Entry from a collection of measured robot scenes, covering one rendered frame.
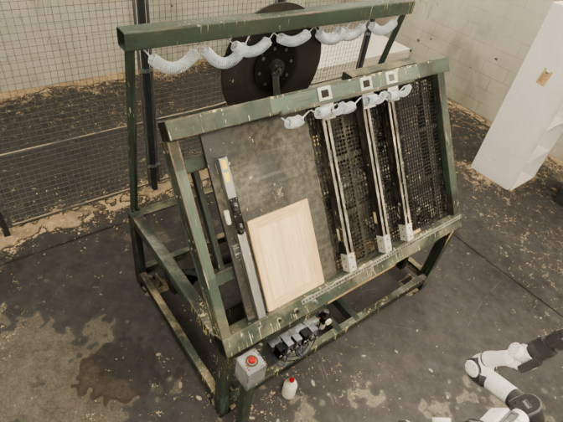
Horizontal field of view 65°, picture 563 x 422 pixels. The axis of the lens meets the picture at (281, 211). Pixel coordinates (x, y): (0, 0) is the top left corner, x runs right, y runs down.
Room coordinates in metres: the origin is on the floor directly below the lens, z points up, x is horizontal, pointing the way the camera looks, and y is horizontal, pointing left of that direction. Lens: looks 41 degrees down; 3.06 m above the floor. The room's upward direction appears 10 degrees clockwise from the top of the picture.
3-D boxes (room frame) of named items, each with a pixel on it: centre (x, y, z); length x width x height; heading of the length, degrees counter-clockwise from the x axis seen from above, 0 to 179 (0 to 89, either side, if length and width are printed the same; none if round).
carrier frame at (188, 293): (2.56, -0.16, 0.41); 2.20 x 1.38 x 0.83; 133
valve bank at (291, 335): (1.58, -0.26, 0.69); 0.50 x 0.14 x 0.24; 133
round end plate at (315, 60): (2.80, 0.20, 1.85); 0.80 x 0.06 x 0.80; 133
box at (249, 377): (1.23, 0.02, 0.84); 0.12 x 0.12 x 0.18; 43
